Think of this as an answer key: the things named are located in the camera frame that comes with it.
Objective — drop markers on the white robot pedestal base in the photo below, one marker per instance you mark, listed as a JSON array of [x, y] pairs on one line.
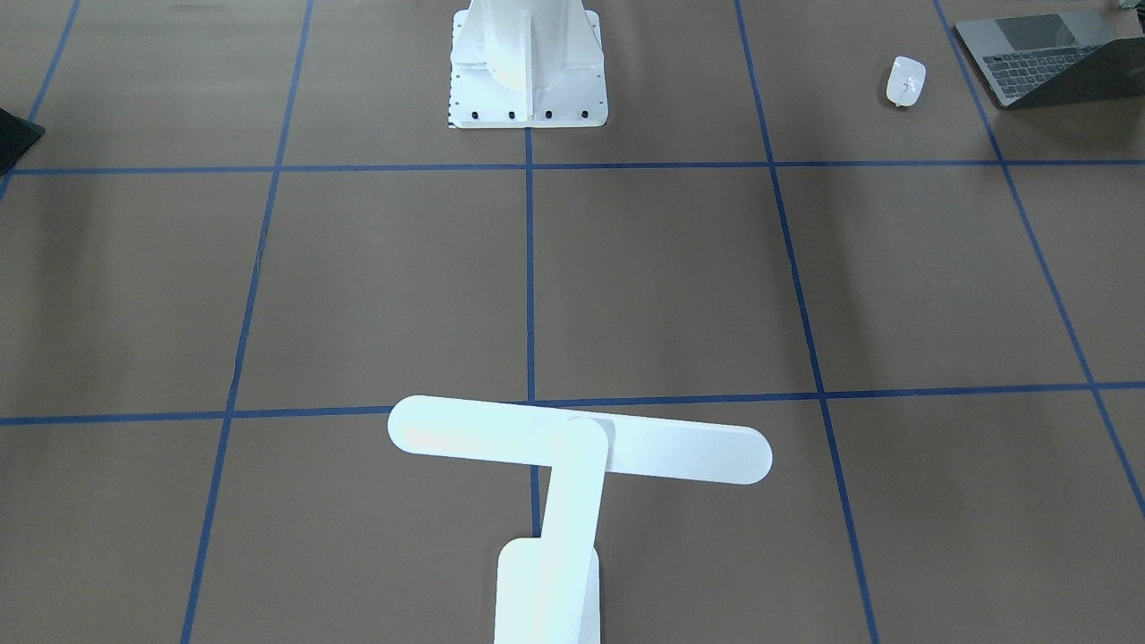
[[527, 64]]

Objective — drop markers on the grey laptop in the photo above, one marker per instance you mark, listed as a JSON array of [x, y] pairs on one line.
[[1053, 59]]

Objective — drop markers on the white computer mouse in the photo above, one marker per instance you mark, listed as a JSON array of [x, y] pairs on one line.
[[905, 81]]

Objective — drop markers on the white desk lamp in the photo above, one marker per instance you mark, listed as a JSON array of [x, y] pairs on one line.
[[548, 587]]

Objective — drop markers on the black mouse pad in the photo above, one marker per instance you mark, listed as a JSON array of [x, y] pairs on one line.
[[17, 137]]

